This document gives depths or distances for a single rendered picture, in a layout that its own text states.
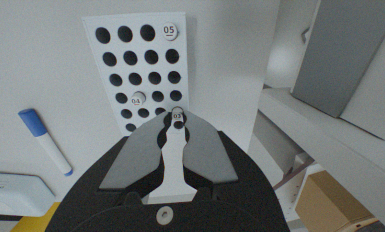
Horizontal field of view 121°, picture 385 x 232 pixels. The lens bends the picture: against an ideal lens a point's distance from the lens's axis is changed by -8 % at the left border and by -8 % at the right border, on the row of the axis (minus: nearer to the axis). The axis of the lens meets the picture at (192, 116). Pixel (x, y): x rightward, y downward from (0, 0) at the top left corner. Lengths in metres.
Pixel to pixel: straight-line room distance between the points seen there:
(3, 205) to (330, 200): 0.67
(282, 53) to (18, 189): 1.31
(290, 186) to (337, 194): 0.09
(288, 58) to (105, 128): 1.18
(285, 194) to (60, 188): 0.58
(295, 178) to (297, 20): 1.01
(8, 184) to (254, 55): 0.48
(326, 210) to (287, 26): 1.01
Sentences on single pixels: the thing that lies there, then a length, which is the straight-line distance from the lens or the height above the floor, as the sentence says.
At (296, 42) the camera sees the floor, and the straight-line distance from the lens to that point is 1.22.
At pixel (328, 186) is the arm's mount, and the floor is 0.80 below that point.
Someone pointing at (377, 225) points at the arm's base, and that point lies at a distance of 0.51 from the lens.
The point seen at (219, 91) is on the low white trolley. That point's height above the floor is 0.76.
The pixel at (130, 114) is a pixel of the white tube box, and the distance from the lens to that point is 0.17.
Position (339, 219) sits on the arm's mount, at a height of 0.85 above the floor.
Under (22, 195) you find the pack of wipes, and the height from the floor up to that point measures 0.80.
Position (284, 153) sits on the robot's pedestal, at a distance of 0.57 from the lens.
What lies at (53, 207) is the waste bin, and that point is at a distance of 2.48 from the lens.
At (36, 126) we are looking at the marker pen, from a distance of 0.28.
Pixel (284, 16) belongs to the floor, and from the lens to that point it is 1.15.
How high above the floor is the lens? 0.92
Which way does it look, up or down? 59 degrees down
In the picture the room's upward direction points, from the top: 172 degrees clockwise
